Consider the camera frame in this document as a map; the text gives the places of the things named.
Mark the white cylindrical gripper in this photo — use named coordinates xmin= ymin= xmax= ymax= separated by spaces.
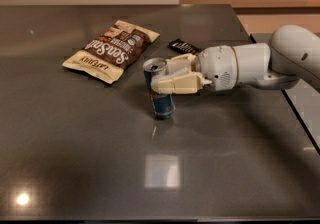
xmin=151 ymin=45 xmax=238 ymax=94

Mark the silver blue redbull can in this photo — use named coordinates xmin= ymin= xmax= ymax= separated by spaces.
xmin=143 ymin=57 xmax=174 ymax=119

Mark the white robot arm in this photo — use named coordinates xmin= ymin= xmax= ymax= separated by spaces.
xmin=151 ymin=25 xmax=320 ymax=94

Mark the black candy bar wrapper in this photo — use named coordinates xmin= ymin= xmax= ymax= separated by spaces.
xmin=168 ymin=38 xmax=200 ymax=54

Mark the brown cream chip bag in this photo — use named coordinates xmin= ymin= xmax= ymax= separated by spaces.
xmin=62 ymin=20 xmax=160 ymax=84

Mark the grey side table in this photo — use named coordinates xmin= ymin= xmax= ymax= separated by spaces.
xmin=250 ymin=33 xmax=320 ymax=154

